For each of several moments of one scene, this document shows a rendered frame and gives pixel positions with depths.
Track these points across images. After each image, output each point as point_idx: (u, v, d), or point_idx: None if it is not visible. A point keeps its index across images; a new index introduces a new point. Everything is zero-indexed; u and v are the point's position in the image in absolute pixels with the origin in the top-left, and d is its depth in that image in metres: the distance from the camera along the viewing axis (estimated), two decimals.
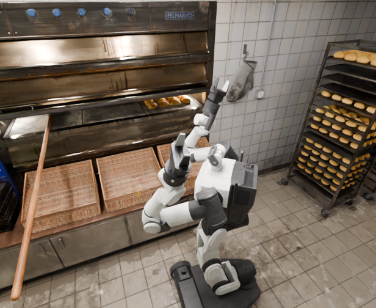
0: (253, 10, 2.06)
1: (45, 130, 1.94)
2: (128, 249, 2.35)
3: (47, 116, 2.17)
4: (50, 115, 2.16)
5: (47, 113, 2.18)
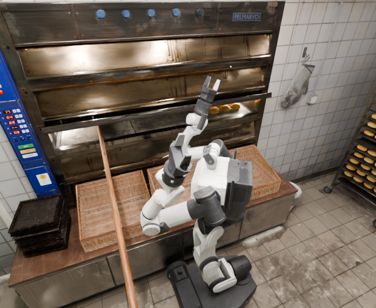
0: (318, 10, 1.92)
1: (99, 140, 1.81)
2: None
3: None
4: None
5: None
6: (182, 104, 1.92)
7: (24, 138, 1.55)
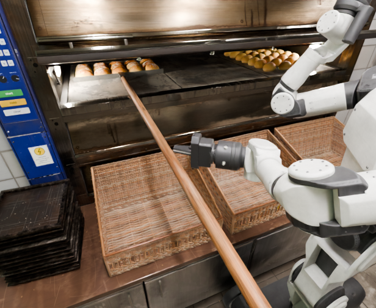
0: None
1: (129, 94, 1.13)
2: (234, 285, 1.54)
3: (119, 77, 1.36)
4: (124, 75, 1.36)
5: (119, 74, 1.37)
6: None
7: (5, 77, 0.88)
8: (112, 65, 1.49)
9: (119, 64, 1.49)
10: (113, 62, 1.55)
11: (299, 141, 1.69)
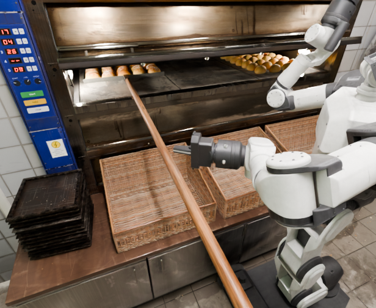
0: None
1: (132, 95, 1.28)
2: None
3: (124, 79, 1.52)
4: (128, 77, 1.51)
5: (124, 77, 1.53)
6: None
7: (30, 80, 1.03)
8: (118, 68, 1.65)
9: (124, 67, 1.65)
10: None
11: (288, 137, 1.84)
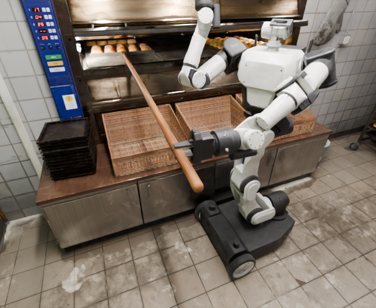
0: None
1: (126, 62, 1.69)
2: None
3: (122, 54, 1.92)
4: (124, 52, 1.91)
5: (121, 52, 1.93)
6: None
7: (52, 46, 1.43)
8: (117, 47, 2.05)
9: (122, 46, 2.06)
10: (118, 44, 2.11)
11: None
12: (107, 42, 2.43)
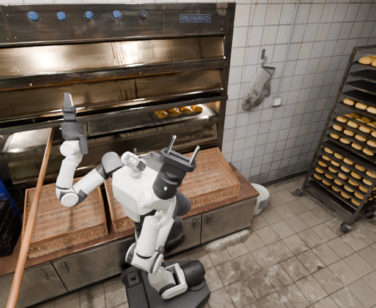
0: (273, 11, 1.89)
1: (47, 142, 1.80)
2: None
3: None
4: None
5: None
6: (135, 107, 1.89)
7: None
8: None
9: None
10: None
11: None
12: None
